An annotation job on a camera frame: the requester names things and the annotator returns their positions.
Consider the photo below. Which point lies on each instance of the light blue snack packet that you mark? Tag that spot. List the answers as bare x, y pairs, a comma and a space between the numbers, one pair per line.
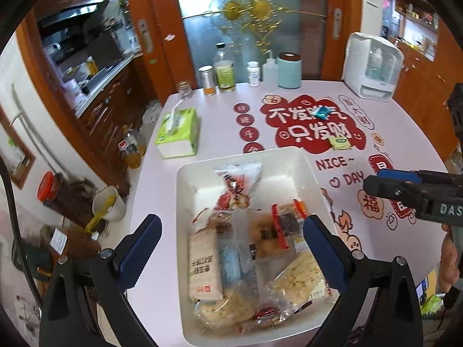
233, 264

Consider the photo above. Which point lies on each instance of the small blue candy packet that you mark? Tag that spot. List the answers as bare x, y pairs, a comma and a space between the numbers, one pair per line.
323, 113

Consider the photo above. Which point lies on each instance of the beige long snack packet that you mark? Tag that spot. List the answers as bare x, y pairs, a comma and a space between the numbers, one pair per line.
204, 267

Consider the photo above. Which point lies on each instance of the red candy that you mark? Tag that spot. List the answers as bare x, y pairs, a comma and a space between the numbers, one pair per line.
267, 312

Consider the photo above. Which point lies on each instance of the red lid plastic jar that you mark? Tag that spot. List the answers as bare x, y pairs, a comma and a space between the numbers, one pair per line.
54, 191

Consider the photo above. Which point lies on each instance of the dark green device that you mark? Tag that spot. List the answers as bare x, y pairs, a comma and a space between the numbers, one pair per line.
32, 260

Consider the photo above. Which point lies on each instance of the metal can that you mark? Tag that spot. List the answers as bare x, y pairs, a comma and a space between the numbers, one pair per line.
207, 81

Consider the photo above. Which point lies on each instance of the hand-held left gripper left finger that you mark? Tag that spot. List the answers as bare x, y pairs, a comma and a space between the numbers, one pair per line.
141, 253

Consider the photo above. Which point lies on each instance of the clear squeeze bottle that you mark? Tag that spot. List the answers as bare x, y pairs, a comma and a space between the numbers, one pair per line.
270, 74

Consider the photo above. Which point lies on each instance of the orange edged dark snack packet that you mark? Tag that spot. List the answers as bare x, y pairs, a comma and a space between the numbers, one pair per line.
289, 224

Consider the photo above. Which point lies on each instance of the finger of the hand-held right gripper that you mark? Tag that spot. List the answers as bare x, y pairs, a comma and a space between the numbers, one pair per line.
398, 176
383, 188

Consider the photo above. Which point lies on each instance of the green tissue pack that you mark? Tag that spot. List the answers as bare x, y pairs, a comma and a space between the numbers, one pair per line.
177, 135

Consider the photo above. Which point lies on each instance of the grey mop pole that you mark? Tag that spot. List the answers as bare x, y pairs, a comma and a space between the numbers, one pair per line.
29, 123

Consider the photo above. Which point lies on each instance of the white plastic basket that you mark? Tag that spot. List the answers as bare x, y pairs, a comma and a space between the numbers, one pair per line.
195, 195

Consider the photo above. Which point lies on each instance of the white countertop appliance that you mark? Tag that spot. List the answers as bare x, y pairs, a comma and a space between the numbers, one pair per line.
356, 68

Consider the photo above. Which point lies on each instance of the puffed rice cracker packet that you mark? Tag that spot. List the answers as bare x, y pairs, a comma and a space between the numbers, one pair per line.
224, 309
298, 276

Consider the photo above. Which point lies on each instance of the yellow juice bottle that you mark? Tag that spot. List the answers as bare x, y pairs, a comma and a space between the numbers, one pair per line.
91, 65

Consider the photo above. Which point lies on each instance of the brown cookie packet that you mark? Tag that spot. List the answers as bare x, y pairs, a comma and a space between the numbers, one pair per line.
264, 236

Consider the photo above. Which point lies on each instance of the mint green canister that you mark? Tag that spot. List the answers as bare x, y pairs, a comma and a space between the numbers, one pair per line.
289, 72

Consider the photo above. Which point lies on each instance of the small glass jar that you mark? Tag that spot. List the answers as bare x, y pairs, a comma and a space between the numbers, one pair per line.
185, 89

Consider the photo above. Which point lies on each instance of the chocolate brown snack packet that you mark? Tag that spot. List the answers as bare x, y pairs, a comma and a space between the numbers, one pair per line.
219, 220

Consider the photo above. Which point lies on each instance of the white floor cloth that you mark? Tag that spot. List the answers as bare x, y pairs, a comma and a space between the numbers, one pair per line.
152, 112

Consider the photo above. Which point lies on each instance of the white bucket with yellow scoop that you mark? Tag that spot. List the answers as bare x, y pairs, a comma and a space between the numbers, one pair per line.
97, 217

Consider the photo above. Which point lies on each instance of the cooking oil bottle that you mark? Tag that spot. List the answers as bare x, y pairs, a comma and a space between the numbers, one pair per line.
132, 148

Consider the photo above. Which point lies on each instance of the white label card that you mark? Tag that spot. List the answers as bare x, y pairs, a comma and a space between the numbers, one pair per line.
58, 240

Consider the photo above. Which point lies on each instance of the gold door ornament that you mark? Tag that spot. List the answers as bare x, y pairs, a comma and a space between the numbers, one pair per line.
249, 7

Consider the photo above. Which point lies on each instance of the red and clear snack bag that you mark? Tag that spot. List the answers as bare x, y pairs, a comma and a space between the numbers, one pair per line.
237, 184

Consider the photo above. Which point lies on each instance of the small green snack packet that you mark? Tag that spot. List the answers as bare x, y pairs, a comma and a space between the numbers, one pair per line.
340, 144

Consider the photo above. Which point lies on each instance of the wooden wall niche frame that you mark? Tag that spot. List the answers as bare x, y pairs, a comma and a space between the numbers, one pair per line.
16, 155

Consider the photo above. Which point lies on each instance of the white pill bottle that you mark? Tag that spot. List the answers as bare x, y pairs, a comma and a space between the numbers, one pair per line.
254, 74

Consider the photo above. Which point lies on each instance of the black kitchen appliance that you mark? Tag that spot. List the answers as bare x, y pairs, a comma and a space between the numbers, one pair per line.
108, 48

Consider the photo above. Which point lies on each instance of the glass bottle green label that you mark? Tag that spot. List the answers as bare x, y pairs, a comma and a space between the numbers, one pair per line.
224, 70

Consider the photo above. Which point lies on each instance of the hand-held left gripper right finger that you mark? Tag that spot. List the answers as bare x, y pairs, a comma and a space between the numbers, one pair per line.
322, 253

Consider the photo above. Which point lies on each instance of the person's right hand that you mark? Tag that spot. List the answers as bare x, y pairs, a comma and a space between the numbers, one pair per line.
452, 260

